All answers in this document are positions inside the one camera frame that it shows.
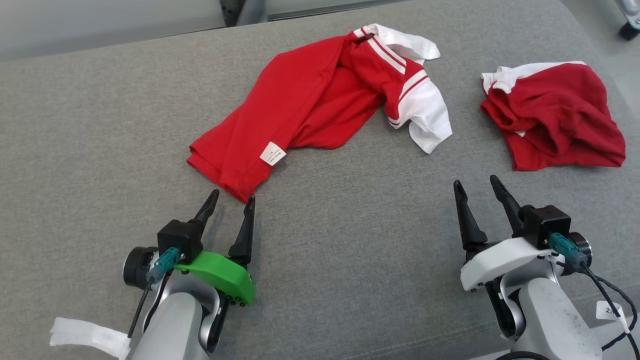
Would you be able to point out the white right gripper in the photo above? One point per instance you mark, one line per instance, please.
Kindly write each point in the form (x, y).
(500, 260)

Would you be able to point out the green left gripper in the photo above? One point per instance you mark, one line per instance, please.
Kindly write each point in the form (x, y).
(225, 275)

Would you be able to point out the red shorts with white stripes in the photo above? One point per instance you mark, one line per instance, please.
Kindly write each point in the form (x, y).
(560, 115)

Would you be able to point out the red shirt with white sleeves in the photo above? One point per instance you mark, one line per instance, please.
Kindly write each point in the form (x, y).
(300, 90)

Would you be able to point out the white tape tag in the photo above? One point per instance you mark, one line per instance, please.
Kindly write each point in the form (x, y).
(85, 335)

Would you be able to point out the grey leg with black foot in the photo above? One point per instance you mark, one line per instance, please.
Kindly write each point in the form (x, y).
(631, 27)

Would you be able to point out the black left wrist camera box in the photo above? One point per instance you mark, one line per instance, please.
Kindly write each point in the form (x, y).
(177, 237)

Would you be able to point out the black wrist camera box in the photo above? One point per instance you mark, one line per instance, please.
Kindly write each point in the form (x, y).
(545, 225)
(177, 237)

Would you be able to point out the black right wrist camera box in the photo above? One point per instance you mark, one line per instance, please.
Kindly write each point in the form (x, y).
(545, 225)

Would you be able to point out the teal left camera connector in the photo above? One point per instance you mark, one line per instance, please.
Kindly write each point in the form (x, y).
(162, 265)

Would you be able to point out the teal camera connector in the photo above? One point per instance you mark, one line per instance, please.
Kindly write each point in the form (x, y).
(162, 265)
(565, 247)

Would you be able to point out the teal right camera connector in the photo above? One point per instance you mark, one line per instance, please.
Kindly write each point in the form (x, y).
(565, 247)

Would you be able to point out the dark post bracket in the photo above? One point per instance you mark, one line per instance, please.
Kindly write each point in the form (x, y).
(230, 10)

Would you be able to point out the grey metal bracket post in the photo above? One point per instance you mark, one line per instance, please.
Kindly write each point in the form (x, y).
(252, 10)

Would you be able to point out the grey partition base rail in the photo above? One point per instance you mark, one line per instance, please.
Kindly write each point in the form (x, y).
(300, 10)

